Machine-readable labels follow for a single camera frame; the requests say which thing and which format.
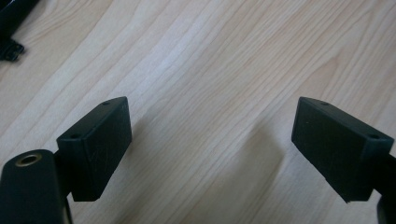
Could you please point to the black item with clip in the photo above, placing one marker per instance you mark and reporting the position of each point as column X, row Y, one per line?
column 11, row 18

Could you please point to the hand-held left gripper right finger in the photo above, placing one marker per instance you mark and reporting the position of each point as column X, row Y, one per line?
column 339, row 149

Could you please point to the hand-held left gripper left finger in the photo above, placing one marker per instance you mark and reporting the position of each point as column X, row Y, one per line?
column 96, row 149

